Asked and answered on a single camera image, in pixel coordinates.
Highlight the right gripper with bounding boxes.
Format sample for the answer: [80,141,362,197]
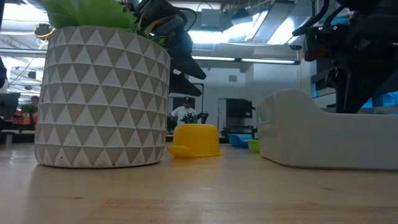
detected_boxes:
[303,18,398,114]

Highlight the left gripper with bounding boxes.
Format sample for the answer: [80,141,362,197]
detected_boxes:
[136,0,208,98]

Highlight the yellow measuring cup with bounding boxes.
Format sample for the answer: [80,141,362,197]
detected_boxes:
[167,123,224,159]

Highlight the blue measuring cup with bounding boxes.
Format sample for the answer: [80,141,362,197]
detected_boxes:
[227,133,254,149]

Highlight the green measuring cup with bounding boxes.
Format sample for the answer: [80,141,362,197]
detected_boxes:
[244,139,262,154]

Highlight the grey plastic basket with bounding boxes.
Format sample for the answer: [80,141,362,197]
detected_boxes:
[256,88,398,172]

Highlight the person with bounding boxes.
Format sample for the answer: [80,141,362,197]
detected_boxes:
[169,96,199,131]
[30,95,40,124]

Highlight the black background monitor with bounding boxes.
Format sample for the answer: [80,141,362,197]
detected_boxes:
[225,98,256,119]

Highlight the grey ceiling box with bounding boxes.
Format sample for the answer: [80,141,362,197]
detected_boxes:
[200,8,223,29]

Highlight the long ceiling light bar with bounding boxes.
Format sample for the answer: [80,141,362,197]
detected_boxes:
[191,55,301,65]

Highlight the white geometric plant pot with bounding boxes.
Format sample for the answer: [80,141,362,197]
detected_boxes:
[34,26,171,169]

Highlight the green artificial succulent plant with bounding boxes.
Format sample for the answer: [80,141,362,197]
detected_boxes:
[40,0,169,47]

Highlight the black round ceiling fixture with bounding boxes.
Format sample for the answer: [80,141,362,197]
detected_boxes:
[33,23,56,40]

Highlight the green background plant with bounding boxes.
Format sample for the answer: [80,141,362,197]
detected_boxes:
[19,103,39,115]

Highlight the black background stand frame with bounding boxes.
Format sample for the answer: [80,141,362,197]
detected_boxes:
[192,82,205,125]

